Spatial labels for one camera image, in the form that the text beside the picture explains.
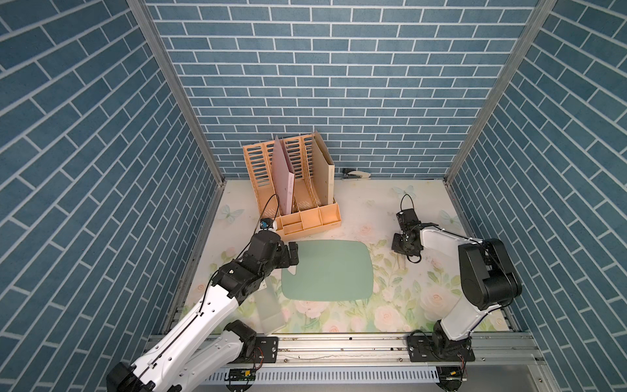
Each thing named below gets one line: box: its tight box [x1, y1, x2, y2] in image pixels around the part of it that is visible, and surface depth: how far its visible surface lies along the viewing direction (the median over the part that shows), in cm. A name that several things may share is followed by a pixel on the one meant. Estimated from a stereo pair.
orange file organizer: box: [242, 132, 342, 241], surface depth 103 cm
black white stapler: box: [342, 168, 372, 179], surface depth 126 cm
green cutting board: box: [280, 239, 374, 302], surface depth 92 cm
